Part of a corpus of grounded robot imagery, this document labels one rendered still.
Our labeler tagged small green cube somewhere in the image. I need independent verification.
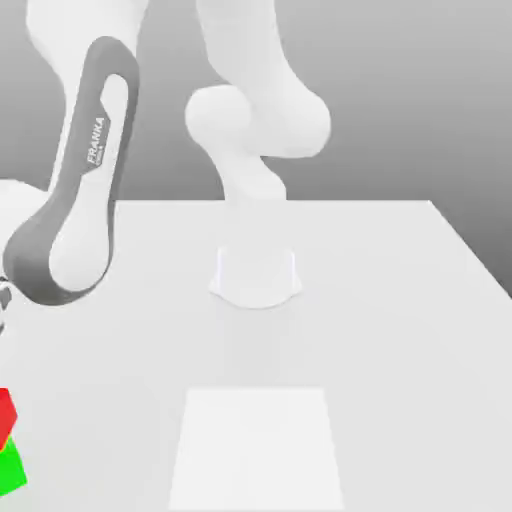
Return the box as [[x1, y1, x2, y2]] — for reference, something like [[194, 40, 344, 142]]
[[0, 434, 29, 498]]

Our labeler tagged small red cube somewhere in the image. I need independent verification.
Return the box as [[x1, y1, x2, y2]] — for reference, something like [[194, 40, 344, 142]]
[[0, 387, 19, 452]]

